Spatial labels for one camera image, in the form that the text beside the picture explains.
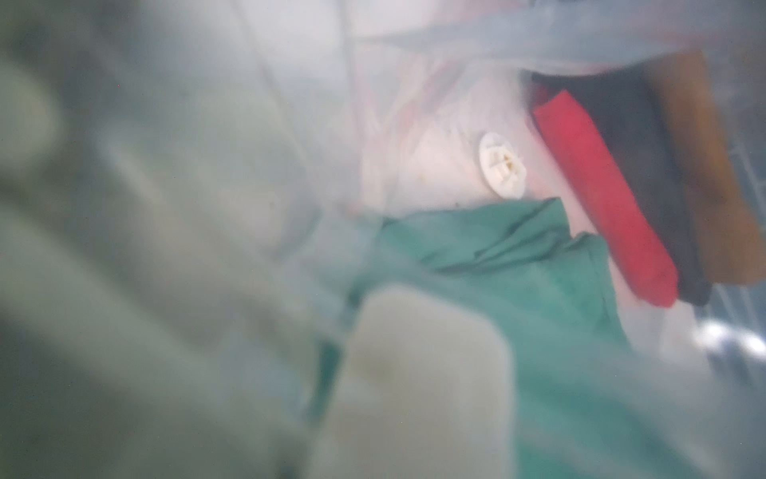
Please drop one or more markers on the dark green garment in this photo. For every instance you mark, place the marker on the dark green garment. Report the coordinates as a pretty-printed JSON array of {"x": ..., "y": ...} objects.
[{"x": 485, "y": 343}]

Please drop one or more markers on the white vacuum bag valve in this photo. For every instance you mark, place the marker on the white vacuum bag valve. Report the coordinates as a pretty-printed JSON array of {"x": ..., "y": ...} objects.
[{"x": 502, "y": 167}]

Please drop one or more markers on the black folded garment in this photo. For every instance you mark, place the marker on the black folded garment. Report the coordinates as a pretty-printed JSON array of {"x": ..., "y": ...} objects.
[{"x": 626, "y": 114}]

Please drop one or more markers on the red folded garment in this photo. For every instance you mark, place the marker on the red folded garment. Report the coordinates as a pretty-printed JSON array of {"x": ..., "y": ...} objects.
[{"x": 587, "y": 164}]

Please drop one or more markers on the clear plastic vacuum bag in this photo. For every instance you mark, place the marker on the clear plastic vacuum bag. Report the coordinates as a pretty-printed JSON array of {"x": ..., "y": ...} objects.
[{"x": 166, "y": 164}]

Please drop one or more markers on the brown folded garment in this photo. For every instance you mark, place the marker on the brown folded garment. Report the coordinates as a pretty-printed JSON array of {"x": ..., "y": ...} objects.
[{"x": 731, "y": 246}]

